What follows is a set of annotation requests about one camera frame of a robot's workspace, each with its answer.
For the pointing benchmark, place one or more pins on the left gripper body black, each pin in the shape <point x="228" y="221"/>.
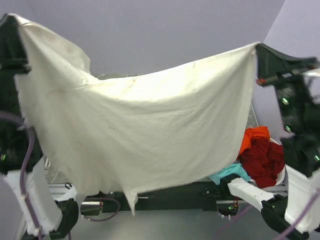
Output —
<point x="10" y="61"/>

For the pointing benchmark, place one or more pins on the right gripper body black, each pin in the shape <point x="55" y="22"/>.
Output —
<point x="283" y="74"/>

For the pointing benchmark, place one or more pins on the cream white t shirt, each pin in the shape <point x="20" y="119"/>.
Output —
<point x="134" y="134"/>

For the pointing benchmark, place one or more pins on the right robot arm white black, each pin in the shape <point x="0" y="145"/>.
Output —
<point x="297" y="214"/>

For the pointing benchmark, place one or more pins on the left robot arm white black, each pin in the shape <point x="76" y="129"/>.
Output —
<point x="21" y="158"/>

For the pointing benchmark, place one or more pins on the orange t shirt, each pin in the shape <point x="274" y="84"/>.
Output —
<point x="253" y="133"/>

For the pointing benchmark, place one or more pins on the dark red t shirt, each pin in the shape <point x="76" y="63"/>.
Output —
<point x="263" y="160"/>

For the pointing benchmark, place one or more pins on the white perforated laundry basket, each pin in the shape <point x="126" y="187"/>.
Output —
<point x="281" y="175"/>

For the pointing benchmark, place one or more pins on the teal t shirt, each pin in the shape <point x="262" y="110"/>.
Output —
<point x="234" y="168"/>

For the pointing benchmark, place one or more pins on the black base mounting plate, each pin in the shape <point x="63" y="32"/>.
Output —
<point x="201" y="195"/>

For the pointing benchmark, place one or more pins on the aluminium frame rail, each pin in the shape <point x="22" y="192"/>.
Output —
<point x="57" y="180"/>

